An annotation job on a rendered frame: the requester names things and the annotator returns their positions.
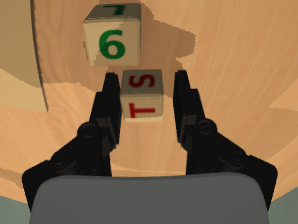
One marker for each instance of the tan flat mat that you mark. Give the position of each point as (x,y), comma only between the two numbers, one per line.
(21,84)

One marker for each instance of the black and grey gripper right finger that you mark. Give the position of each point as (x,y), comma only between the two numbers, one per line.
(211,151)

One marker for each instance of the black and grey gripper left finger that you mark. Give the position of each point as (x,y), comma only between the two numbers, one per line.
(83,154)

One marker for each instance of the beige toy block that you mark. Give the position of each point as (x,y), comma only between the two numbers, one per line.
(113,34)
(142,95)

